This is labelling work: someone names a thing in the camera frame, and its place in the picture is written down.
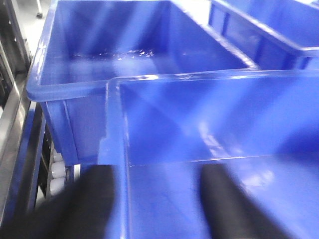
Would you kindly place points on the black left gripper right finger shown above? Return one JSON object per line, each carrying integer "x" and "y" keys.
{"x": 229, "y": 213}

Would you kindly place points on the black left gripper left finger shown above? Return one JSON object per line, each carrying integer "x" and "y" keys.
{"x": 81, "y": 211}

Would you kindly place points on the large blue plastic bin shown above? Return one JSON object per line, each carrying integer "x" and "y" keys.
{"x": 262, "y": 126}

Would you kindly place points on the white conveyor rollers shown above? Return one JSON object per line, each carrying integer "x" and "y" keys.
{"x": 58, "y": 173}

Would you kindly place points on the blue bin behind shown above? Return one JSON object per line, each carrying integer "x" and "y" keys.
{"x": 86, "y": 43}

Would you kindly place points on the blue bin upper right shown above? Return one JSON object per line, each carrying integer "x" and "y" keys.
{"x": 275, "y": 34}

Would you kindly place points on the metal rack frame left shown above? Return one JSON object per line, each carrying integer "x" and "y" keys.
{"x": 25, "y": 144}

